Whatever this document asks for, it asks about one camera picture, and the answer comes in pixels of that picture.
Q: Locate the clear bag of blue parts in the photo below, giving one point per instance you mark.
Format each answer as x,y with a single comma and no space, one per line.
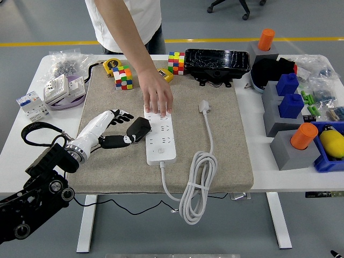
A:
325,72
323,94

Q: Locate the person's right hand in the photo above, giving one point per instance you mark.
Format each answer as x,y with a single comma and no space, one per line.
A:
156,91

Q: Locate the person's right forearm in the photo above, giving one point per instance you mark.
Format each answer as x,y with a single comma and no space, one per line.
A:
126,37

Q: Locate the white and blue bowl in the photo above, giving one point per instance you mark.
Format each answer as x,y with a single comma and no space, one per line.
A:
256,84

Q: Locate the tall colourful puzzle cube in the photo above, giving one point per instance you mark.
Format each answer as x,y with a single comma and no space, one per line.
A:
176,63

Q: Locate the clear bag of metal nuts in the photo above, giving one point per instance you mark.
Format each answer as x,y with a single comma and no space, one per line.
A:
64,67

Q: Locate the grey-brown mat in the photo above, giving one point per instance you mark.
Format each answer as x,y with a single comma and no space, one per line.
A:
121,166

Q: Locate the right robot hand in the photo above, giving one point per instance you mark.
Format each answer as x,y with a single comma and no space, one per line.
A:
335,254

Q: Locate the green peg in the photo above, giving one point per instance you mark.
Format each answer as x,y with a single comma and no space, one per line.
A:
311,109
317,111
303,95
309,99

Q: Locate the metal table bracket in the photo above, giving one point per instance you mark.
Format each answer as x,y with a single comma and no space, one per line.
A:
240,196

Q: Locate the white boxed wall socket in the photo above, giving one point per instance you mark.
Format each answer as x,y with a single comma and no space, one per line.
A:
55,90

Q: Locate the clear bag with white label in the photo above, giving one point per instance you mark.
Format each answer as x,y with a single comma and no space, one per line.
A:
303,71

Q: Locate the black cracked screen device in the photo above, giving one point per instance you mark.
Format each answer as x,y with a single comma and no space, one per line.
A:
215,60

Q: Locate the white circuit breaker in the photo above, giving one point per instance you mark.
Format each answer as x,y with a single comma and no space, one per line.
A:
29,104

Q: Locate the grey block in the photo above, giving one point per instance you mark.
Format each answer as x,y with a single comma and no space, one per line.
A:
290,158
268,94
252,49
271,121

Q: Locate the orange cylinder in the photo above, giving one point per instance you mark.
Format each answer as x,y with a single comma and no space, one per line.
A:
266,39
303,135

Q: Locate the person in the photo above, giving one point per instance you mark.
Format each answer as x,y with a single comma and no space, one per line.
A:
145,18

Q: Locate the white switch panel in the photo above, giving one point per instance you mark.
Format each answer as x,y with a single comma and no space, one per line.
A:
76,86

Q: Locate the black office chair base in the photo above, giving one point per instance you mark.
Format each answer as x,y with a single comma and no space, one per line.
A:
243,6

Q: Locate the blue block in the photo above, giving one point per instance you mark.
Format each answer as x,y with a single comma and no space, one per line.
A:
287,84
290,106

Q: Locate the yellow rounded object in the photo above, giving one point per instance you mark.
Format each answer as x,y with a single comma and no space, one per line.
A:
333,143

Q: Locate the clear bag of mixed parts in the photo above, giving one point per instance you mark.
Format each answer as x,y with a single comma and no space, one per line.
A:
336,113

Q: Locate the white power strip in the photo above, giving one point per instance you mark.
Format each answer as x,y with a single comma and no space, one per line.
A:
161,150

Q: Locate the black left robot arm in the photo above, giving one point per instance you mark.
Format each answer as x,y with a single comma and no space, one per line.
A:
40,193

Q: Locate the blue plastic bin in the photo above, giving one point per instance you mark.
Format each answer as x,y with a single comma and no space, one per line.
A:
326,164

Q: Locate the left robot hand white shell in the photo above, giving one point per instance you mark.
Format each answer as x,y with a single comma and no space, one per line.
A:
91,130

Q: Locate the yellow tape measure black dial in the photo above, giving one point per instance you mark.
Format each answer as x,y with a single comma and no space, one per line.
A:
111,65

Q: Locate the white table leg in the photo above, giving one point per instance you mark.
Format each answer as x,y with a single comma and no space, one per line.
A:
86,223
279,220

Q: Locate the black power adapter plug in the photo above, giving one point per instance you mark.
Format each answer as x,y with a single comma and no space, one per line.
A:
138,126

